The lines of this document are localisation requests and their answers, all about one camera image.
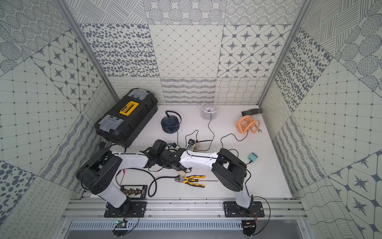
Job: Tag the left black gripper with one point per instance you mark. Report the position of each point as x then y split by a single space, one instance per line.
166 158

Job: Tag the cream red power strip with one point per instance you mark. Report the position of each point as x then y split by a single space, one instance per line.
182 174

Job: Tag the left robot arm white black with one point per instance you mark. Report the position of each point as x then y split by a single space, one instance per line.
98 174

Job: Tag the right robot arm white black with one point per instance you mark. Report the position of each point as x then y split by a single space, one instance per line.
226 167

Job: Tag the dark blue desk fan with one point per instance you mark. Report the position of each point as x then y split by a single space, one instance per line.
171 122

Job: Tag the white desk fan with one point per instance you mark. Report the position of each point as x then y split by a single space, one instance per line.
209 111

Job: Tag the orange desk fan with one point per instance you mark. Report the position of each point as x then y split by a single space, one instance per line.
247 123

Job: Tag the yellow black pliers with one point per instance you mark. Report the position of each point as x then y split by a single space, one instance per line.
191 180

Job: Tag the black screwdriver bit case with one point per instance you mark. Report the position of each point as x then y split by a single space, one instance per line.
134 191

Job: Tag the black yellow toolbox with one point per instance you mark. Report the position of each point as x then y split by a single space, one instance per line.
127 118

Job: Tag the teal charger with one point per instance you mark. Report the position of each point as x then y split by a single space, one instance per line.
253 157

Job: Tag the dark grey pipe piece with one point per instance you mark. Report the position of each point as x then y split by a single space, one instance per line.
251 112

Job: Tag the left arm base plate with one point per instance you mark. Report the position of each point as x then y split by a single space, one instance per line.
130 209

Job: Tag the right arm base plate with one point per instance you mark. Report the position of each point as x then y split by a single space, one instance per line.
232 210

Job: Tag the aluminium front rail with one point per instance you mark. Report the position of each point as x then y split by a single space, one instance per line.
186 209

